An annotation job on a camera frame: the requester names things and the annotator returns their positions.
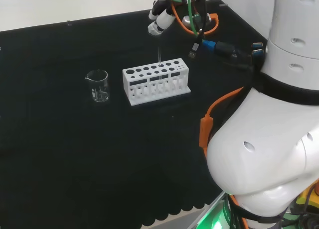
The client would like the black scalloped bench cloth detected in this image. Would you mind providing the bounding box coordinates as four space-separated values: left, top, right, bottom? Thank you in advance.
0 0 269 229

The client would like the small clear glass beaker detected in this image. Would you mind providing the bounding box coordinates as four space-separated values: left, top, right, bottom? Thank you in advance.
85 69 110 103

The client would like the green cable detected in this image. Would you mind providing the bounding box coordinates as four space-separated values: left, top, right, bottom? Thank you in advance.
185 0 200 36

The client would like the orange cable with connector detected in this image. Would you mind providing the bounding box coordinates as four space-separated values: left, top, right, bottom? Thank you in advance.
199 86 245 158

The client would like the grey metal base plate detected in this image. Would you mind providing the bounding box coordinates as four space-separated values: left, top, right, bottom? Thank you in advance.
189 191 226 229

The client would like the orange cable loop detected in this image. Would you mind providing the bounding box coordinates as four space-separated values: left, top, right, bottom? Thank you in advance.
167 0 219 36

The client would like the yellow emergency stop button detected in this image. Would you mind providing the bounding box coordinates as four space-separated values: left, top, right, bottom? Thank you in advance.
298 185 319 211

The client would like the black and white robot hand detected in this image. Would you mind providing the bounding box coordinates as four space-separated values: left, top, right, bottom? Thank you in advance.
148 0 180 36

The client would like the black cable with usb plug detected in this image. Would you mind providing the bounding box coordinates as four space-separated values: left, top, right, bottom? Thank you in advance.
188 0 208 59

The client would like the blue usb connector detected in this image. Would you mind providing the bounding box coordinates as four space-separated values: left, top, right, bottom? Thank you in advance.
202 39 216 51

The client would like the white test tube rack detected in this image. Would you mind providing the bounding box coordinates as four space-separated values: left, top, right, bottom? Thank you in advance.
122 57 191 107

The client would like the clear glass rod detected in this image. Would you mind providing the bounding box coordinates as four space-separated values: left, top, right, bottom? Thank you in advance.
158 46 164 84

